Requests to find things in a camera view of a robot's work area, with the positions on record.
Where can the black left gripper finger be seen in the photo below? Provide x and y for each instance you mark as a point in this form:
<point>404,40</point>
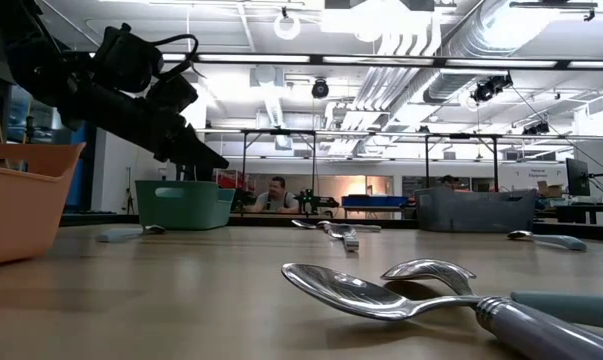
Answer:
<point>196,142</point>
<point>181,152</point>

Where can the teal plastic bin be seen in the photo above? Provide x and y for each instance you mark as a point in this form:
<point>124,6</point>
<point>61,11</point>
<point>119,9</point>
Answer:
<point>181,212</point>

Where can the orange plastic bin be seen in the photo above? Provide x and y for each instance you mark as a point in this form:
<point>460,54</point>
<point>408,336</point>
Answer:
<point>26,215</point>

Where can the black background robot arm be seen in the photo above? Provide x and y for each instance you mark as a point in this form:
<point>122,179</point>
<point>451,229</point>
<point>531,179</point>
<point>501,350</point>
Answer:
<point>241,198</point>
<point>308,201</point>

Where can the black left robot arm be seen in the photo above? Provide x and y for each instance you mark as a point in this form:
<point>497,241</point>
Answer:
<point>36,60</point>

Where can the black computer monitor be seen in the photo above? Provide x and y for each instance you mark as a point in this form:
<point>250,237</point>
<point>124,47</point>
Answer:
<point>577,177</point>
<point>193,174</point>

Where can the black tripod stand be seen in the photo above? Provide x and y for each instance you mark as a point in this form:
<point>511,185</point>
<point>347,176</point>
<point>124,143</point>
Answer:
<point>129,197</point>

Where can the white LED light strip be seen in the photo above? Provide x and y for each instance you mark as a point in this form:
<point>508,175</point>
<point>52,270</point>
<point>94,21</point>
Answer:
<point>501,63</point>
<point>596,64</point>
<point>253,58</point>
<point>173,57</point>
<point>381,60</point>

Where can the person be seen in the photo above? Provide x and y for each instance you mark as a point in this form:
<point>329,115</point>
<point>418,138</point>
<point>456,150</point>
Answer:
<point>277,200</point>
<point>449,181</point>

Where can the blue storage bin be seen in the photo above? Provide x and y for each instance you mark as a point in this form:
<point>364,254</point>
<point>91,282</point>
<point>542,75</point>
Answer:
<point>371,201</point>

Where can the grey plastic bin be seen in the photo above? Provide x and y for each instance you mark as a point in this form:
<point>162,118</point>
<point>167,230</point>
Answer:
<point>476,215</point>

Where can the black ceiling spotlight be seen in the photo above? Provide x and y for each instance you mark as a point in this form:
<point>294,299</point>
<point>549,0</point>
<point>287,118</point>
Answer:
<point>537,129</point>
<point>488,89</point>

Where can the cardboard box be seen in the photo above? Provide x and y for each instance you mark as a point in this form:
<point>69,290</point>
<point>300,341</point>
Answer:
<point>551,190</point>

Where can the black background table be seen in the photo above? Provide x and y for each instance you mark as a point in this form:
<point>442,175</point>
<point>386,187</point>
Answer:
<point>581,212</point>

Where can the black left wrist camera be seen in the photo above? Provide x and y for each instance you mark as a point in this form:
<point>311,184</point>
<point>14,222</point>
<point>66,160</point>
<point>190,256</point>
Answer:
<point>173,94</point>

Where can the black metal frame rig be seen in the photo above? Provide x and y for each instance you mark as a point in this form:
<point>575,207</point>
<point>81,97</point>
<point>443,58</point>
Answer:
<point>281,132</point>
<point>461,135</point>

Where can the black table frame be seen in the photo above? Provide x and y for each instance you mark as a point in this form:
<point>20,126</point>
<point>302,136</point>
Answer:
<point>271,220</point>

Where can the black overhead camera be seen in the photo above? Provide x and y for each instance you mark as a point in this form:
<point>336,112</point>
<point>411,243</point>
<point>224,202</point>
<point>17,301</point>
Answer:
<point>320,88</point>

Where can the silver ventilation duct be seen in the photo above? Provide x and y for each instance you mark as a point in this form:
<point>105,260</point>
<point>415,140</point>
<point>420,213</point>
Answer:
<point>496,35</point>

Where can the black ceiling rail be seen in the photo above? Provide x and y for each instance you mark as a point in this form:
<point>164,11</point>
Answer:
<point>551,5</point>

